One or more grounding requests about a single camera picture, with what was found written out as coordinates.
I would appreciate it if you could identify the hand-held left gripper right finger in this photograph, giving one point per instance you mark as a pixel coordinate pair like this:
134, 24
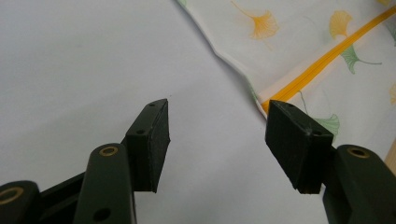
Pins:
295, 146

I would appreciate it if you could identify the light wooden table edge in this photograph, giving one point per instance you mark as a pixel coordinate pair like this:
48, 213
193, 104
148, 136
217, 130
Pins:
391, 161

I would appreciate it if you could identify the white leaf-print mesh zipper bag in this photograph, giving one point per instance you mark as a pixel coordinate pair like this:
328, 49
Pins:
295, 62

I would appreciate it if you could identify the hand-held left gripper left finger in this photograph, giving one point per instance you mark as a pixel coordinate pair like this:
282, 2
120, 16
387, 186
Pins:
146, 146

